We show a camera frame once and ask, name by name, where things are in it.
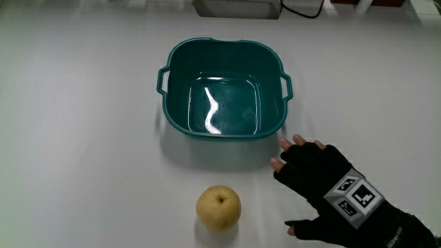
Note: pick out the person's right hand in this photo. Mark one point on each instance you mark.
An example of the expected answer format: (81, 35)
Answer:
(317, 172)

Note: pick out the yellow pear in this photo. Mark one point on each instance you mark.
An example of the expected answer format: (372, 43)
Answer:
(218, 208)

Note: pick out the person's right forearm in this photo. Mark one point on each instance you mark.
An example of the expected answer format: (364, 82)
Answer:
(403, 230)

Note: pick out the white desk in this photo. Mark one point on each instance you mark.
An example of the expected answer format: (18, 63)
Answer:
(86, 137)

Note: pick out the teal plastic basin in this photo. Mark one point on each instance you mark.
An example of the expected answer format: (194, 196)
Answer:
(224, 103)

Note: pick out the dark red object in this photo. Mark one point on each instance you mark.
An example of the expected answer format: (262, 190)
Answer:
(344, 2)

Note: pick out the white cylinder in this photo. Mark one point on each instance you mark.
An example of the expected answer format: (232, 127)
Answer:
(363, 6)

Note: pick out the grey metal box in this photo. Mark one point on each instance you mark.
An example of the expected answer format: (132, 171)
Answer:
(237, 8)

